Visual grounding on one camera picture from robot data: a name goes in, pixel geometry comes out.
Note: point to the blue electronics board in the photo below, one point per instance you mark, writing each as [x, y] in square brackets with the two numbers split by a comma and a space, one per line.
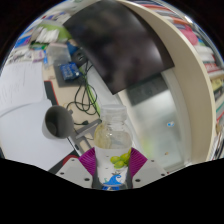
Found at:
[69, 71]

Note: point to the white tissue pack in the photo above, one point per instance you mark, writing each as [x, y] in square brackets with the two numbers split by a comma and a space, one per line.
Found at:
[48, 35]

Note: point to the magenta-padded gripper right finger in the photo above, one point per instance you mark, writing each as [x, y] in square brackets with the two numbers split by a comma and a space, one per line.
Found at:
[150, 171]

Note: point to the blank white paper sheet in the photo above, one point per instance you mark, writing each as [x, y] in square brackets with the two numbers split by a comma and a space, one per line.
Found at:
[20, 140]

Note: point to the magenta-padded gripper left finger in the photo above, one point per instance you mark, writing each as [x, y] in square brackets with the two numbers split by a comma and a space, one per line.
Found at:
[71, 171]

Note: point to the clear plastic box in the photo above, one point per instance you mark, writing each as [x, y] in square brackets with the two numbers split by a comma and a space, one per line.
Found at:
[58, 53]

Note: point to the black computer monitor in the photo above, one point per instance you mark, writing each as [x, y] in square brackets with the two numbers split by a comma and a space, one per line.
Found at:
[116, 43]

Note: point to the small blue sticker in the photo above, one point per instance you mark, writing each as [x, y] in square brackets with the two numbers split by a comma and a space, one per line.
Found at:
[171, 124]

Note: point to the grey cup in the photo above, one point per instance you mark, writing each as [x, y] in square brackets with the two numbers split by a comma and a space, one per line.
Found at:
[58, 121]

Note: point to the written white paper sheet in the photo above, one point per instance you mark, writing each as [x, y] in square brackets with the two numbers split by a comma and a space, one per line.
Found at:
[20, 83]

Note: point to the clear plastic water bottle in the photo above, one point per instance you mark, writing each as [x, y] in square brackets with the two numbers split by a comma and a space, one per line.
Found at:
[111, 146]

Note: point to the frosted glass partition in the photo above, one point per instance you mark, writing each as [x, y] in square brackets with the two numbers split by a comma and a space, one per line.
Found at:
[153, 130]

